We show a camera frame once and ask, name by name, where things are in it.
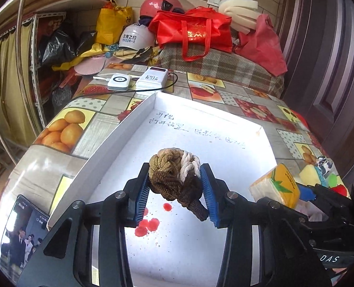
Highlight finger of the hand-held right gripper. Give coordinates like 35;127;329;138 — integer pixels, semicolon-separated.
299;184;354;216

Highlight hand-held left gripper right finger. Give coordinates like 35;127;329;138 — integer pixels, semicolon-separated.
200;163;333;287

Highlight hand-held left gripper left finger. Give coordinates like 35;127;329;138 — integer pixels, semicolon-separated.
17;163;150;287

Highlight yellow tissue pack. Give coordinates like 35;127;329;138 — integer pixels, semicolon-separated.
249;163;301;209

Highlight brown knotted rope bundle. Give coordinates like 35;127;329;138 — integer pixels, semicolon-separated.
148;147;210;222

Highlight white cardboard box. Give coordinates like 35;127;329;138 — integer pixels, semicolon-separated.
47;92;282;287

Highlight yellow green sponge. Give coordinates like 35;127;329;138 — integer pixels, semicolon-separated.
299;164;322;186

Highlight fruit print tablecloth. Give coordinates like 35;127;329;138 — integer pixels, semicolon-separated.
0;61;354;276

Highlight small white power bank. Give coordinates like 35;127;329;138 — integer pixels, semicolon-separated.
107;74;131;91

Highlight large white power bank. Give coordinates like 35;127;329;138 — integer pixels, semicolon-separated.
135;66;171;92

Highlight black smartphone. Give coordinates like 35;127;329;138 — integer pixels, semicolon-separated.
0;194;50;284

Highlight plaid blanket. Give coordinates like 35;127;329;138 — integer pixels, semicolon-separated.
159;43;285;98

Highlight purple metal door leaf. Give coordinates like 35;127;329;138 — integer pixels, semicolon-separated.
280;0;354;156

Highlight pink sun visor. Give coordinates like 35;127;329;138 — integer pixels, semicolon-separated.
75;57;106;75

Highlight red plastic bag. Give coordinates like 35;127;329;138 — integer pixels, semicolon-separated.
235;13;288;77

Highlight yellow cloth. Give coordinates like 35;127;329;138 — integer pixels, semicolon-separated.
52;43;112;72

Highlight white helmet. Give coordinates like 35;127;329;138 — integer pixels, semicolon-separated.
119;23;156;50

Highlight red tote bag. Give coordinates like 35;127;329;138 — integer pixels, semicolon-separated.
148;7;234;62

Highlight metal shelf rack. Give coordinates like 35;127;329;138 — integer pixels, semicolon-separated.
22;12;67;129

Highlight black plastic bag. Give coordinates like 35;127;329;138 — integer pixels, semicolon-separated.
39;30;76;66

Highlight yellow shopping bag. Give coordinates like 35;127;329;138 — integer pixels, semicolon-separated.
96;0;134;45

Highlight olive curtain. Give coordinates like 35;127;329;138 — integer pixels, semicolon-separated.
0;21;37;144

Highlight cream foam roll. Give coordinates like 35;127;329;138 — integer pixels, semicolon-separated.
218;0;259;35

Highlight pink helmet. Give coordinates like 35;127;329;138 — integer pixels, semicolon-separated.
140;0;185;17

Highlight curved chrome pipe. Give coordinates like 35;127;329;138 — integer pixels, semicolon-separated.
17;0;50;132

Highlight wooden planks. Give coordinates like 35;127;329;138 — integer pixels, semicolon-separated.
0;0;112;36

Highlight black cable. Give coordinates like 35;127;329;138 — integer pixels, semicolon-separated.
129;72;179;93

